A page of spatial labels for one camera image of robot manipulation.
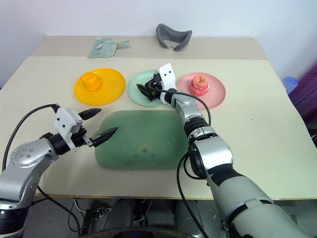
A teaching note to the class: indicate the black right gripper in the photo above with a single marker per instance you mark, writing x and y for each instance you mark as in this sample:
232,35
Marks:
155,83

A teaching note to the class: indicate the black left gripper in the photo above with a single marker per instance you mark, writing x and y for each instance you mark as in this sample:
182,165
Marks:
79,138

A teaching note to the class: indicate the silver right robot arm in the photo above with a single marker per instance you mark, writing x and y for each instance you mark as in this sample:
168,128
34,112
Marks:
218,158

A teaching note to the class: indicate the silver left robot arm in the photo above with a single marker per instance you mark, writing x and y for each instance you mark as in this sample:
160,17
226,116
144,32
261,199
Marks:
23,171

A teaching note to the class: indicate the light green plate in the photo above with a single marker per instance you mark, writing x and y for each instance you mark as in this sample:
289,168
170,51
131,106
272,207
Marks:
135,85

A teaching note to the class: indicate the yellow plate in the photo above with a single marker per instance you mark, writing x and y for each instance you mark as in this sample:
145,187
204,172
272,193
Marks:
109,91

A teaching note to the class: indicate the pink plate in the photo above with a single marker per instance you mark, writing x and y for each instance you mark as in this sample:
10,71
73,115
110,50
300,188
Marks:
218,91

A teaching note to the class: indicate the yellow toy pepper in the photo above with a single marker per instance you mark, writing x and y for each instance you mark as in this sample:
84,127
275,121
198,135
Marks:
91,83

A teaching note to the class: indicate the green rectangular tray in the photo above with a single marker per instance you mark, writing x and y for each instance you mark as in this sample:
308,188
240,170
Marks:
141,138

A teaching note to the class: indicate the red toy apple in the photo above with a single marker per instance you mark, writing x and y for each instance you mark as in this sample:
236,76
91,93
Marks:
199,85

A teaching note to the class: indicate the grey foam face pad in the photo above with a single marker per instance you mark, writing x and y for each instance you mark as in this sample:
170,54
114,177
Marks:
173,37

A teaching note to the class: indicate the light green zip pouch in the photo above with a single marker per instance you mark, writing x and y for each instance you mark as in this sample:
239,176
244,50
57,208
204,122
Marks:
101,48

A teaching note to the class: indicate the blue ribbed bottle cap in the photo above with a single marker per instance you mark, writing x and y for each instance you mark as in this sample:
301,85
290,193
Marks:
290,83

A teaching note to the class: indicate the purple fabric object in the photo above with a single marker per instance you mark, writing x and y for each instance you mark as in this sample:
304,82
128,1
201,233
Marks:
307,96

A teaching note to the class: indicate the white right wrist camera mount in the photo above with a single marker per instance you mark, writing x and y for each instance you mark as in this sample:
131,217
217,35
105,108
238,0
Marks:
168,78

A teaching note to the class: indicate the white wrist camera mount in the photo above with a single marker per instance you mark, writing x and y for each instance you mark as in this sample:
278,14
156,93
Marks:
63,120
168,78

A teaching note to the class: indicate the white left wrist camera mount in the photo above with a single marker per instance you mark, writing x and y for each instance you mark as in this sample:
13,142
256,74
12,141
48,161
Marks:
63,120

